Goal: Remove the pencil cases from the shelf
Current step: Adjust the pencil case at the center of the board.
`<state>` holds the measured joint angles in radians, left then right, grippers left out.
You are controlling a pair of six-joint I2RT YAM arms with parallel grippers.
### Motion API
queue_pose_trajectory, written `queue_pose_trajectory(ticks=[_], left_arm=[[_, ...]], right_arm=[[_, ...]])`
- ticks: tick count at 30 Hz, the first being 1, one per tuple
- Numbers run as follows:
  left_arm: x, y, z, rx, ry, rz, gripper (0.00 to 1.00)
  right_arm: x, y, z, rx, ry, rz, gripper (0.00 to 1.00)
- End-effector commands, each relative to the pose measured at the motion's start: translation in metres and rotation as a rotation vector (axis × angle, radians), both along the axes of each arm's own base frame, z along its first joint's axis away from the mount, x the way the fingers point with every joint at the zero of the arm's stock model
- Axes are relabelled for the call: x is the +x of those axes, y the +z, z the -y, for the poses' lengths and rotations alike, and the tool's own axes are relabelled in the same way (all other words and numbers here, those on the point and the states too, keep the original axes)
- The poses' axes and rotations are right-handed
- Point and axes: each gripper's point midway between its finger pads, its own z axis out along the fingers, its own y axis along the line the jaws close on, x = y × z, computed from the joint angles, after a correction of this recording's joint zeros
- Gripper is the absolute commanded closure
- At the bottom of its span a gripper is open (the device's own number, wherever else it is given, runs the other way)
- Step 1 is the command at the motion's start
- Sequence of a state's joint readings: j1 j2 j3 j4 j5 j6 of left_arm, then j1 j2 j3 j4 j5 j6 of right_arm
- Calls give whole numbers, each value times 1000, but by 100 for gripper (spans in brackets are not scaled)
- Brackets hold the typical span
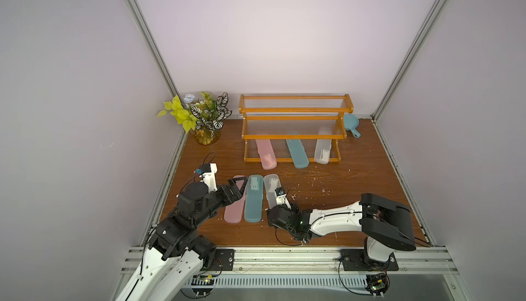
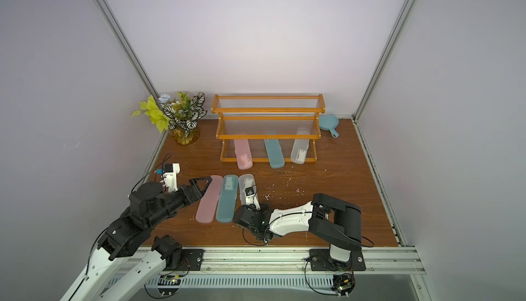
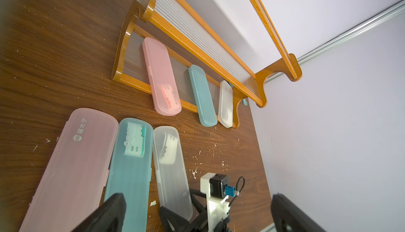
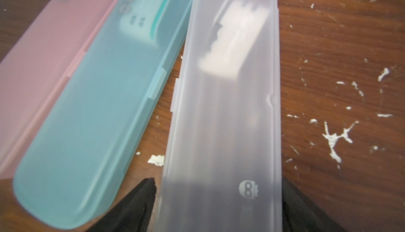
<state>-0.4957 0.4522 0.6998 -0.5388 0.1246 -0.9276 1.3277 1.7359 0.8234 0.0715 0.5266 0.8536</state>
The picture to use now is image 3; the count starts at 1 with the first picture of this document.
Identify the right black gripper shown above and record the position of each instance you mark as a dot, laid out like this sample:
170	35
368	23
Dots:
172	222

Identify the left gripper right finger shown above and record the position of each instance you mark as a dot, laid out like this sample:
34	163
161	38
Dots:
289	218

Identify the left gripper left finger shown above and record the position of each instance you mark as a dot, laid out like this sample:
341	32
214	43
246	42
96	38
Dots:
109	217

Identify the long clear white pencil case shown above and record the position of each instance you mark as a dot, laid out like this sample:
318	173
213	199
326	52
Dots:
172	182

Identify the long pink pencil case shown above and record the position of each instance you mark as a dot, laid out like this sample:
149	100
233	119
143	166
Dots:
72	184

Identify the long teal pencil case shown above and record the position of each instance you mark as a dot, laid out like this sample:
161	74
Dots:
130	171

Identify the short pink pencil case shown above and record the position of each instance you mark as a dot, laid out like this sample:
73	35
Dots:
161	77

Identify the short teal pencil case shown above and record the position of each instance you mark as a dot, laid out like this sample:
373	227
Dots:
203	97

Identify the short clear white pencil case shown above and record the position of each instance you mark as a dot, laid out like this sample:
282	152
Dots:
225	111

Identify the orange wooden three-tier shelf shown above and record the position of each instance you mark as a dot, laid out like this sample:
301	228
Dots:
178	20

